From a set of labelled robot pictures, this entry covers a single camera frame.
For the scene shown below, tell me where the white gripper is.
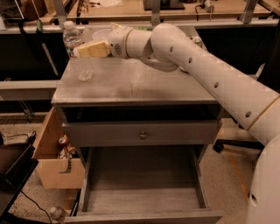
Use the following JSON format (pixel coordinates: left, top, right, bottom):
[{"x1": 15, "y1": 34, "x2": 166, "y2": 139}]
[{"x1": 73, "y1": 23, "x2": 132, "y2": 59}]

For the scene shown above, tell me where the clear plastic water bottle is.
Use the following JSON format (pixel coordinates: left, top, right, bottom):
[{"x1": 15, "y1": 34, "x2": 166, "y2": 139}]
[{"x1": 63, "y1": 21, "x2": 93, "y2": 81}]

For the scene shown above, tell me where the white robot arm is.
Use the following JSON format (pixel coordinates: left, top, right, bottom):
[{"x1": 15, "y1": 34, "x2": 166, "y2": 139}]
[{"x1": 73, "y1": 24, "x2": 280, "y2": 224}]

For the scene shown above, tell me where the grey drawer cabinet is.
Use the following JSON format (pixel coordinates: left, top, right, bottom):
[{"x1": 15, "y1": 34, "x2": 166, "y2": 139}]
[{"x1": 52, "y1": 58, "x2": 222, "y2": 158}]

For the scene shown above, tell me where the grey top drawer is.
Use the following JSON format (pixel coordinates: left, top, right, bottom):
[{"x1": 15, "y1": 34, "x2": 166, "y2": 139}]
[{"x1": 62, "y1": 120, "x2": 221, "y2": 147}]

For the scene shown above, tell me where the open grey middle drawer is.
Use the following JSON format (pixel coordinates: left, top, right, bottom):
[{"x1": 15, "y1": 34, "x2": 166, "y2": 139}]
[{"x1": 66, "y1": 146, "x2": 223, "y2": 224}]

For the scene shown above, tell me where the plastic bottle on floor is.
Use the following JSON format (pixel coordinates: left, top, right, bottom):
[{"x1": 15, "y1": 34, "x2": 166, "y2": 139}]
[{"x1": 50, "y1": 206, "x2": 66, "y2": 224}]

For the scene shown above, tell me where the white bowl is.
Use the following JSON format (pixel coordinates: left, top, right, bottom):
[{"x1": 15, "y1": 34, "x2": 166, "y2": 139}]
[{"x1": 92, "y1": 29, "x2": 112, "y2": 42}]

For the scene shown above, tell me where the green chip bag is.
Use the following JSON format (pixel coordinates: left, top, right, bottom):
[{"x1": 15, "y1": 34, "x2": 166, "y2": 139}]
[{"x1": 135, "y1": 26, "x2": 153, "y2": 32}]

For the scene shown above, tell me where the white green soda can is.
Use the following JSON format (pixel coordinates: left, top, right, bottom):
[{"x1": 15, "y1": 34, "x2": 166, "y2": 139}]
[{"x1": 190, "y1": 36, "x2": 203, "y2": 48}]

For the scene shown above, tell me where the red can in box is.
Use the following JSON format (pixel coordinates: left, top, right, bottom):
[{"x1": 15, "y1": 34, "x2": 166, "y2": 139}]
[{"x1": 58, "y1": 137, "x2": 69, "y2": 148}]

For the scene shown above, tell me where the cardboard box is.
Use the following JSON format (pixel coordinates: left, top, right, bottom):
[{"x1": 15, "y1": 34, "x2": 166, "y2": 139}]
[{"x1": 33, "y1": 108, "x2": 85, "y2": 189}]

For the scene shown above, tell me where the black cart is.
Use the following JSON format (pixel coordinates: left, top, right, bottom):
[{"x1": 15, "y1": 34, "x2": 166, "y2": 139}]
[{"x1": 0, "y1": 132, "x2": 39, "y2": 224}]

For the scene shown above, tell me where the black office chair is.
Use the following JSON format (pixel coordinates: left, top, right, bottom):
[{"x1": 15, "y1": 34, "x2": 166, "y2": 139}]
[{"x1": 213, "y1": 139, "x2": 264, "y2": 153}]

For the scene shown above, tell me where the black cable on floor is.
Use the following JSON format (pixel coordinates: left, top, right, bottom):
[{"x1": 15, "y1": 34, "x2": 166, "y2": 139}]
[{"x1": 19, "y1": 190, "x2": 53, "y2": 224}]

